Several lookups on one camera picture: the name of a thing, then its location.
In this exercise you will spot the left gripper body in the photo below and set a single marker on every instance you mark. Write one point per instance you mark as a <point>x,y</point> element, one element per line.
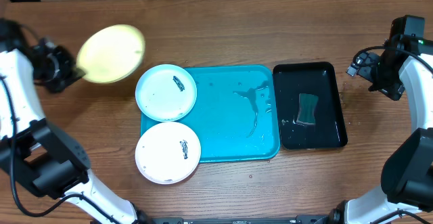
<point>59,71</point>

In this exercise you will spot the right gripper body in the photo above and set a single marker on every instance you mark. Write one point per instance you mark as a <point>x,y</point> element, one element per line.
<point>381,74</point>

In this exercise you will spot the yellow-green plate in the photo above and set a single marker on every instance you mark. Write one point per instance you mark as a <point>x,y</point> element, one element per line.
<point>111,54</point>

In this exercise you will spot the green scrubbing sponge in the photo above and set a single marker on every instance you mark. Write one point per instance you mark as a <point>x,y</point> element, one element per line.
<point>306,111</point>

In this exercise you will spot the light blue plate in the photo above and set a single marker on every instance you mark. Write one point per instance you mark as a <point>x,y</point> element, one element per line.
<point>166,93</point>

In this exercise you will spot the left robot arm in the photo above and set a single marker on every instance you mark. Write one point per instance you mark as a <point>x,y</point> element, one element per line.
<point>46,166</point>

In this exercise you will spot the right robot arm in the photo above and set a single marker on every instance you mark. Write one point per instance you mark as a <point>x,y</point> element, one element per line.
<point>404,67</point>

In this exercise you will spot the black plastic tray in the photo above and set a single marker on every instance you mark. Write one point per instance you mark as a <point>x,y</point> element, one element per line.
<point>317,78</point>

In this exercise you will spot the teal plastic tray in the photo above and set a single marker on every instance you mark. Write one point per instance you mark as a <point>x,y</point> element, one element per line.
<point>235,115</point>

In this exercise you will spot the white plate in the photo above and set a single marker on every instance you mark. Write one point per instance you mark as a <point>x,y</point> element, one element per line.
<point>168,153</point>

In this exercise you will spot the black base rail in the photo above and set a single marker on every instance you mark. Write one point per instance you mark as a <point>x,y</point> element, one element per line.
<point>300,219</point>

